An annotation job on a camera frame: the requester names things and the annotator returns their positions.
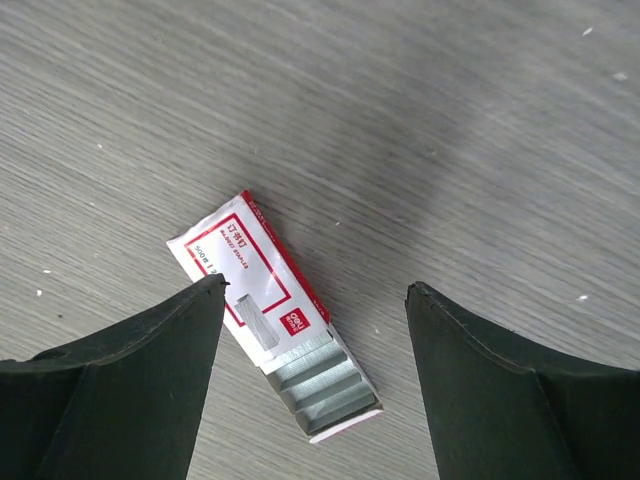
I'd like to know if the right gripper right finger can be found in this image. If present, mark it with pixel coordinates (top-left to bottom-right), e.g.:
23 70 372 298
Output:
405 282 639 479

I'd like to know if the red staple box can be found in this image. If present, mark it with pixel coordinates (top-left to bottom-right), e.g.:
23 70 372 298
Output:
166 191 383 444

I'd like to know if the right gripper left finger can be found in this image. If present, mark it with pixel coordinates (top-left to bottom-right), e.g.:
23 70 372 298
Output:
1 274 227 479

